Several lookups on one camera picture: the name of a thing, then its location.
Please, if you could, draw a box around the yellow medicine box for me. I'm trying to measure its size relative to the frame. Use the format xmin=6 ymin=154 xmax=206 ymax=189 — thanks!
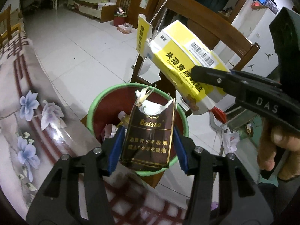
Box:
xmin=136 ymin=14 xmax=228 ymax=115

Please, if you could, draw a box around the brown cigarette pack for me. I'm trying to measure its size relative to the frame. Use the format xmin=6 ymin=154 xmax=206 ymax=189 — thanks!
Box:
xmin=120 ymin=87 xmax=176 ymax=172

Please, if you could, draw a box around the clear plastic bottle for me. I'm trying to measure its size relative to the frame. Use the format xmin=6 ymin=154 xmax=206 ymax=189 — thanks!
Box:
xmin=117 ymin=111 xmax=130 ymax=128

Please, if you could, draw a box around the red green trash bin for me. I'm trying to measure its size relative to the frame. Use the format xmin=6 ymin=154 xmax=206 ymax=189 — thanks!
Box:
xmin=86 ymin=83 xmax=189 ymax=177

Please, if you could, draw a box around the person's right hand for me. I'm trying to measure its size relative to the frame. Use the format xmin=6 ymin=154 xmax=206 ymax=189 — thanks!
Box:
xmin=257 ymin=118 xmax=300 ymax=181

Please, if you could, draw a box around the white refrigerator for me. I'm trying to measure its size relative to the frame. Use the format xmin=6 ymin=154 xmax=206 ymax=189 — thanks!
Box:
xmin=222 ymin=0 xmax=282 ymax=78

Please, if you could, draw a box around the carved wooden chair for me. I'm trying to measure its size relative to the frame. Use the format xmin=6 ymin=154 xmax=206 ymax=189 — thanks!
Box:
xmin=130 ymin=0 xmax=261 ymax=118

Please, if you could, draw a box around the cardboard tissue box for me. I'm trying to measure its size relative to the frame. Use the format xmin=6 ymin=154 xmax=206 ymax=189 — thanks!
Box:
xmin=117 ymin=23 xmax=133 ymax=35

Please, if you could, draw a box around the small red floor bin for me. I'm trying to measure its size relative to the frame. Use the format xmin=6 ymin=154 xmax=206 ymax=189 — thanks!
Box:
xmin=113 ymin=7 xmax=127 ymax=27

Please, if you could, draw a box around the low tv cabinet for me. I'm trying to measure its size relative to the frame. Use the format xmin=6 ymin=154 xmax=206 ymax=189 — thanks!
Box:
xmin=68 ymin=0 xmax=116 ymax=22

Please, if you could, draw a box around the far wooden chair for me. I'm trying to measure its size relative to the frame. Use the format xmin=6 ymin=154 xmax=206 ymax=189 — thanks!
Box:
xmin=0 ymin=4 xmax=22 ymax=48

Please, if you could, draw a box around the white bead necklace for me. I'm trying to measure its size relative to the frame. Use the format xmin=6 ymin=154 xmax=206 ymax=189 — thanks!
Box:
xmin=149 ymin=0 xmax=176 ymax=37

